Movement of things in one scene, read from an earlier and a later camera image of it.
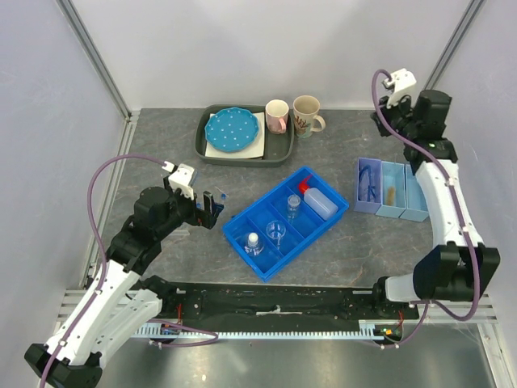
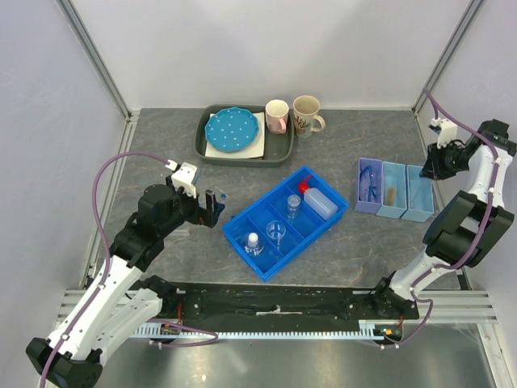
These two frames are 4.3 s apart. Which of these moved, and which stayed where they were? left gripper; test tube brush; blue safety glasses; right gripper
Moved: right gripper
Stayed: test tube brush; blue safety glasses; left gripper
